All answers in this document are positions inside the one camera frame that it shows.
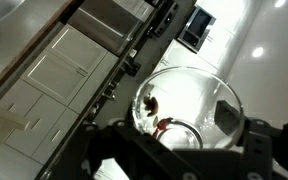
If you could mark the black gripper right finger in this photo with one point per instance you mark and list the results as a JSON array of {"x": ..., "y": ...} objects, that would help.
[{"x": 256, "y": 135}]

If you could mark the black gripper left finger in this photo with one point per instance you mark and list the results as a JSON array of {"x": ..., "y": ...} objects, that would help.
[{"x": 140, "y": 155}]

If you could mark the glass cup with food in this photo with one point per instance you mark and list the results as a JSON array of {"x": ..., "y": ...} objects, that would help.
[{"x": 188, "y": 108}]

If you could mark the coffee maker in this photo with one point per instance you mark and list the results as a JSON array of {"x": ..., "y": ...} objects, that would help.
[{"x": 131, "y": 67}]

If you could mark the white base cabinets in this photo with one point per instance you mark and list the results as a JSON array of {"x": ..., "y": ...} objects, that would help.
[{"x": 51, "y": 94}]

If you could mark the stainless steel microwave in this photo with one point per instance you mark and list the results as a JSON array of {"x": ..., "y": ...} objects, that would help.
[{"x": 196, "y": 29}]

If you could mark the white upper cabinets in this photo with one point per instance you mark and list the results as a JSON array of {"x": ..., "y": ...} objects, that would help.
[{"x": 211, "y": 38}]

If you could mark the stainless steel dishwasher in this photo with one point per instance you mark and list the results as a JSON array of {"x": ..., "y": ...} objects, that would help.
[{"x": 111, "y": 23}]

